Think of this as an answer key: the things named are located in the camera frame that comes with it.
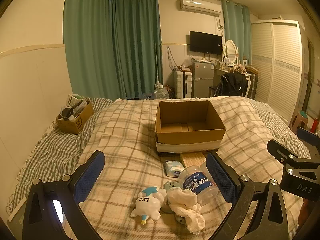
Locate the white air conditioner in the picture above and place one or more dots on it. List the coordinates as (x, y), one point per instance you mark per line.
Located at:
(200, 6)

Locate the green curtain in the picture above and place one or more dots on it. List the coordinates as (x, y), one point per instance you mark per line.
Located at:
(137, 45)
(87, 42)

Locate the white plush toy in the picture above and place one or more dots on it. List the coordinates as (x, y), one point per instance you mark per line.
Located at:
(147, 202)

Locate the black wall television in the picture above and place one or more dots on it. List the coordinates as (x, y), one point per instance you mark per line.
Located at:
(205, 42)

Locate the blue white tissue pack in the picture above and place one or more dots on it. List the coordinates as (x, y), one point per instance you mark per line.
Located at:
(173, 167)

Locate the teal plastic clip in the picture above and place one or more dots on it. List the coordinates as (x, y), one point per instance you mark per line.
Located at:
(170, 185)

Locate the white suitcase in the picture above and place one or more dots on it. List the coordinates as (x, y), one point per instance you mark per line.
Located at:
(180, 85)

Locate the tan rectangular box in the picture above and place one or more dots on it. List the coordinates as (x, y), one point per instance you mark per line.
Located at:
(192, 158)

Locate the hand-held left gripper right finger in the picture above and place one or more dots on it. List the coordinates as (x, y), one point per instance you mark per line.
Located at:
(221, 177)

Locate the white oval mirror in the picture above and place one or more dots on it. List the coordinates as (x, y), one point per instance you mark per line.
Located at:
(230, 50)

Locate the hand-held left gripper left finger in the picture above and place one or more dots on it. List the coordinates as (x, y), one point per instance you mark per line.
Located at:
(90, 177)

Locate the clear jar with blue label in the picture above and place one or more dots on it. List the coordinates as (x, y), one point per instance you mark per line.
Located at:
(197, 182)

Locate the black jacket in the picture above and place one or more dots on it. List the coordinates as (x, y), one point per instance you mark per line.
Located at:
(231, 83)

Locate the white green carton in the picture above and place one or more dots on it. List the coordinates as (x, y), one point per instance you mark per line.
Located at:
(75, 98)

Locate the cream cloth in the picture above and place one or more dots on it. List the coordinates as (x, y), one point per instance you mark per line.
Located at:
(182, 200)

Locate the dark suitcase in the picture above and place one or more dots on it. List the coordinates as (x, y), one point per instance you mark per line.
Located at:
(253, 82)

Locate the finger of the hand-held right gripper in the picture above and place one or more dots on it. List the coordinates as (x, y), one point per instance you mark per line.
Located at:
(278, 150)
(308, 135)

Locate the black round item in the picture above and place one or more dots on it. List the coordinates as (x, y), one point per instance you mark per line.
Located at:
(66, 111)

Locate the small cardboard box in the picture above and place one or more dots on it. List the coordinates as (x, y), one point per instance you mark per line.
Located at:
(72, 122)

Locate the white louvred wardrobe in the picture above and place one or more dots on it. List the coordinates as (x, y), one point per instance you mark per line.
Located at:
(277, 67)

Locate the grey small fridge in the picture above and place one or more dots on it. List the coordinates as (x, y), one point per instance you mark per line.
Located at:
(202, 80)

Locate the blue plastic bag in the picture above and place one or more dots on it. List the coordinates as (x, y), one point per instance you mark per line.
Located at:
(147, 96)

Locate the person's right hand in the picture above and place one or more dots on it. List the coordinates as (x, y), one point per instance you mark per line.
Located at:
(303, 215)

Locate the white pole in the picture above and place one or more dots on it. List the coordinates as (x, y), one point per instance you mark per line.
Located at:
(157, 65)

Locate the large cardboard box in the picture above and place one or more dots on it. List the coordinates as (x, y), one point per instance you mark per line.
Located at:
(190, 140)

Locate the red fire extinguisher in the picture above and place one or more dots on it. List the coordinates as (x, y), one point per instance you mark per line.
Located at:
(314, 125)

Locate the clear plastic bag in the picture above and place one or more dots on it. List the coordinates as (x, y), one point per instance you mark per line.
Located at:
(188, 60)

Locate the plastic stool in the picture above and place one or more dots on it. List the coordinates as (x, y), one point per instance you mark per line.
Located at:
(298, 121)

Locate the light teal curtain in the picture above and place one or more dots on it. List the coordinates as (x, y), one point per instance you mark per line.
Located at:
(235, 30)

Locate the clear water jug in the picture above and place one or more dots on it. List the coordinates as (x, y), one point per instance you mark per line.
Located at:
(161, 93)

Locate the green gingham bed sheet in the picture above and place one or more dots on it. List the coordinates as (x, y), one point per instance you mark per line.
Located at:
(50, 150)

